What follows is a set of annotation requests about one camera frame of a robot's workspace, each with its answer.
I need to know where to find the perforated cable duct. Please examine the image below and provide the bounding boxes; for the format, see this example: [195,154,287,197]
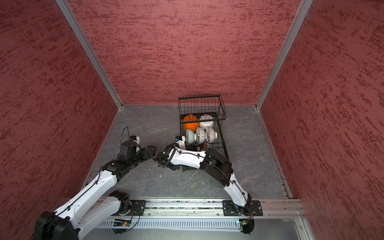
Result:
[96,218,240,231]

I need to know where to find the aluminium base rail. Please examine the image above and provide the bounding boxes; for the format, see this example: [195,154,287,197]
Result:
[61,197,301,217]

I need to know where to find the grey green patterned bowl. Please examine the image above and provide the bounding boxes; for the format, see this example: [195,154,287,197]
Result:
[196,127,207,145]

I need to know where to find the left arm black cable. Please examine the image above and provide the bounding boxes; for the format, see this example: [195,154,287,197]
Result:
[29,125,133,240]

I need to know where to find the right corner aluminium profile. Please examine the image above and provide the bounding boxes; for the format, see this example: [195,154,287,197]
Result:
[256,0,313,112]

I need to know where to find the orange square bowl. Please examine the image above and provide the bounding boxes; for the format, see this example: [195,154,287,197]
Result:
[182,115,199,133]

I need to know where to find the corner aluminium profile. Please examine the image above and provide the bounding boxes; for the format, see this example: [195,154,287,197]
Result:
[56,0,123,111]
[256,0,313,112]

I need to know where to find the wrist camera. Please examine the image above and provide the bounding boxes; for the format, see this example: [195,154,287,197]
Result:
[175,136,186,150]
[129,136,141,152]

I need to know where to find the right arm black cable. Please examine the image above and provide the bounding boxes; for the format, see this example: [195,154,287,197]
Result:
[153,145,211,172]

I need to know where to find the blue patterned bowl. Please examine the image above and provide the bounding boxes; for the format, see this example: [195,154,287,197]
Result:
[194,144,205,152]

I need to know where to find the left corner aluminium profile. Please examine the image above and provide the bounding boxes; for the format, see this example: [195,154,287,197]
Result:
[56,0,123,111]

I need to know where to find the pale green lined bowl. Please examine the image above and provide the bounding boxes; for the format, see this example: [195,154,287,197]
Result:
[186,129,197,146]

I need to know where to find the white lattice patterned bowl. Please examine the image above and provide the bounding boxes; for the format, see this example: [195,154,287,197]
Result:
[206,127,218,144]

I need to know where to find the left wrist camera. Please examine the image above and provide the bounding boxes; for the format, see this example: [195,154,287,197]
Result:
[129,136,141,152]

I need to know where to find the black wire dish rack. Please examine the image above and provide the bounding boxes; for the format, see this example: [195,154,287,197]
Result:
[178,95,229,158]

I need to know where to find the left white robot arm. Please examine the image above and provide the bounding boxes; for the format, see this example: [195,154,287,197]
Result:
[31,141,156,240]

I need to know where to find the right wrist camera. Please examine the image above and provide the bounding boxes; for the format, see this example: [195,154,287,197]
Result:
[175,136,186,150]

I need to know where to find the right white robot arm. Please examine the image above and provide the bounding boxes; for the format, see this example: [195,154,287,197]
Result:
[154,144,253,218]

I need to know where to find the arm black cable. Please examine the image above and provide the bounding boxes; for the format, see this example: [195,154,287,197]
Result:
[29,125,133,240]
[153,145,211,172]

